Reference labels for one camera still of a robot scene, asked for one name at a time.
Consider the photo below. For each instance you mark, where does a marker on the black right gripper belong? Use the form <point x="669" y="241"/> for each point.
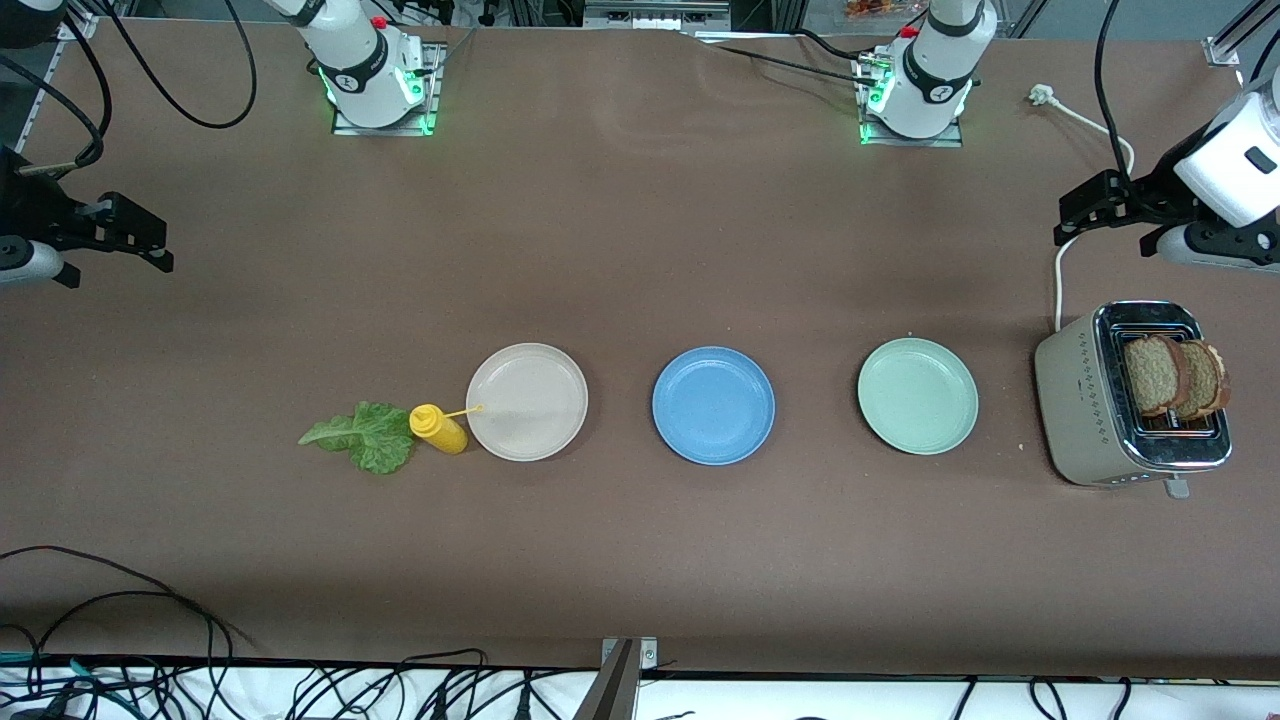
<point x="30" y="208"/>

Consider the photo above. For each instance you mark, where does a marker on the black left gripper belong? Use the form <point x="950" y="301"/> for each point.
<point x="1150" y="196"/>

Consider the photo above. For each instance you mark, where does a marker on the brown bread slice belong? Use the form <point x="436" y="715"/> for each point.
<point x="1208" y="380"/>
<point x="1150" y="375"/>

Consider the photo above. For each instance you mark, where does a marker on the green lettuce leaf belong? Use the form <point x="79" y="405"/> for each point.
<point x="370" y="440"/>

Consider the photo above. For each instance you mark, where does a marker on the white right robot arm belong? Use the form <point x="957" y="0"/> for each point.
<point x="360" y="75"/>

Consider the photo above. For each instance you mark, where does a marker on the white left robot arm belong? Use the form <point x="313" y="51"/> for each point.
<point x="930" y="85"/>

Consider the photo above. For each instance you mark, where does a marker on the light green round plate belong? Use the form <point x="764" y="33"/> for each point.
<point x="918" y="397"/>

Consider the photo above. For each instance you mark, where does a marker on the blue round plate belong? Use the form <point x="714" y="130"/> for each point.
<point x="713" y="405"/>

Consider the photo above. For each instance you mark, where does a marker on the beige round plate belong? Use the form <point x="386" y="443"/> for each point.
<point x="530" y="420"/>

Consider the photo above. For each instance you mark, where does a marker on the beige chrome toaster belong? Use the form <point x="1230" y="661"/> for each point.
<point x="1080" y="400"/>

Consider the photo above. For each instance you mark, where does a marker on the orange patterned packet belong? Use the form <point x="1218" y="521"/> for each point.
<point x="875" y="8"/>

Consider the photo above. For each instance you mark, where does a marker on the yellow squeeze bottle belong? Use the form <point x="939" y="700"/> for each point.
<point x="440" y="430"/>

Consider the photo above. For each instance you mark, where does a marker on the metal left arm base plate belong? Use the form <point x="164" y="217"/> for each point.
<point x="910" y="143"/>

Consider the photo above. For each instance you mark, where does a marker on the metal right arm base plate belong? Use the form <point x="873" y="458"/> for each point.
<point x="385" y="131"/>

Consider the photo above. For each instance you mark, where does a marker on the aluminium frame profile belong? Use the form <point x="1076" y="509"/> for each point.
<point x="655" y="15"/>

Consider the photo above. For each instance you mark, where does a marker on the silver metal bracket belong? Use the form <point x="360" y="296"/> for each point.
<point x="648" y="652"/>

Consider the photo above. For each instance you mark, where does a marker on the dark metal mount post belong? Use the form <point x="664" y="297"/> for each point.
<point x="610" y="695"/>

